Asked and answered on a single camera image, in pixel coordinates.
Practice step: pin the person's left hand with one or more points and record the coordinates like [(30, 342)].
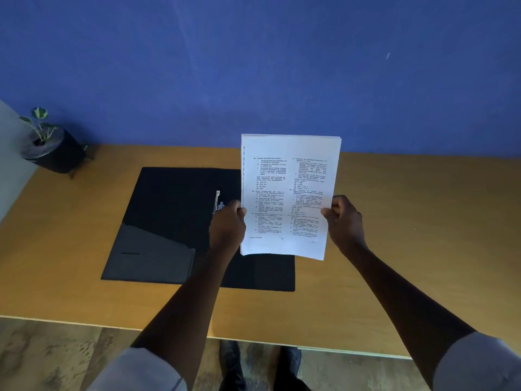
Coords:
[(226, 230)]

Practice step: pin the person's right hand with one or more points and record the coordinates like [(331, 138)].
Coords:
[(346, 225)]

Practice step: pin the person's right thumb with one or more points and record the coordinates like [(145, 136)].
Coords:
[(329, 212)]

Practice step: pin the person's left thumb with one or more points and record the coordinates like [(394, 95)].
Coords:
[(241, 212)]

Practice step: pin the white printed paper stack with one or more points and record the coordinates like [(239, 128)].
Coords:
[(289, 195)]

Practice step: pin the person's left forearm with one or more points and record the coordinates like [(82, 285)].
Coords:
[(191, 305)]

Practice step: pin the person's right forearm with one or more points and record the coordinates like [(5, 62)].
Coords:
[(403, 301)]

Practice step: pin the metal folder clip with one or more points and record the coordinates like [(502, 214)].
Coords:
[(217, 201)]

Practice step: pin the black open file folder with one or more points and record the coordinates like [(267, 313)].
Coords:
[(171, 228)]

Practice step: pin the person's left black shoe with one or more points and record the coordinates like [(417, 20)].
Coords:
[(231, 366)]

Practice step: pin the person's black shoe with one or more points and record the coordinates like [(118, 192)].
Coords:
[(289, 368), (231, 366)]

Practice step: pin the person's right black shoe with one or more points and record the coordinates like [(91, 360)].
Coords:
[(289, 368)]

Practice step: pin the person's left white sleeve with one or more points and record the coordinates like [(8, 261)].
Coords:
[(136, 372)]

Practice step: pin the person's white sleeve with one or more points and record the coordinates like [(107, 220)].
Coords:
[(476, 364), (136, 372)]

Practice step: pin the black plant pot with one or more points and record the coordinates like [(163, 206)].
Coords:
[(55, 152)]

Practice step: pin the person's right white sleeve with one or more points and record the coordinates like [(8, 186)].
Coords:
[(476, 364)]

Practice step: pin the small green plant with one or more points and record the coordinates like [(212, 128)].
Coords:
[(38, 124)]

